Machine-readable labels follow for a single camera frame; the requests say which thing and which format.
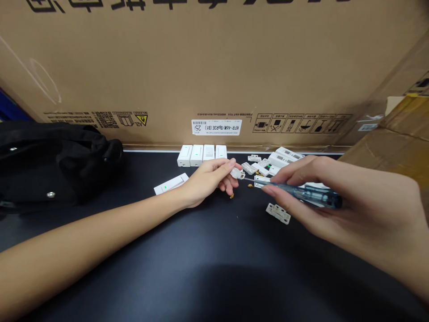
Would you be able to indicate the black fabric bag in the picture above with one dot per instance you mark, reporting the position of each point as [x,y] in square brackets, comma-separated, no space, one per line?
[43,167]

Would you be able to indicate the white switch with green light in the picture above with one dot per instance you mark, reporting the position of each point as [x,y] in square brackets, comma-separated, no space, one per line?
[169,186]

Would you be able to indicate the person's right hand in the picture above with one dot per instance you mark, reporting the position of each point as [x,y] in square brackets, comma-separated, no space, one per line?
[355,188]

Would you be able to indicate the pile of white switch pieces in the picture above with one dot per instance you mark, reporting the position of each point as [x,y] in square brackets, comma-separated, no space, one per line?
[268,164]

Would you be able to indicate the white switch module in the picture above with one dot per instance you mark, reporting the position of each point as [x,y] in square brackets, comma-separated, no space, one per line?
[221,151]
[196,156]
[208,152]
[184,156]

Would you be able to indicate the blue plastic crate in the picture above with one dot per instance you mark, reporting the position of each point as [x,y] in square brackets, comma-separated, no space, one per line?
[13,107]

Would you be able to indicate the small open cardboard box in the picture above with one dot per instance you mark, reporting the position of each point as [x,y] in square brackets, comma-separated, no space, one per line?
[385,151]

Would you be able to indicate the person's left hand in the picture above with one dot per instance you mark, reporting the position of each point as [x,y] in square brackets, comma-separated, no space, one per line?
[204,181]

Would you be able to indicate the small white plastic terminal part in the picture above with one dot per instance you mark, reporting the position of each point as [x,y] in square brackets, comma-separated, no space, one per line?
[237,173]

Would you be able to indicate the white plastic bracket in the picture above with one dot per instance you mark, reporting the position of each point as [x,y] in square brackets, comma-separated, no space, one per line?
[277,213]

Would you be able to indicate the large printed cardboard carton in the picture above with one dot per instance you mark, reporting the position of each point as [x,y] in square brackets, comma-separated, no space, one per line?
[207,67]

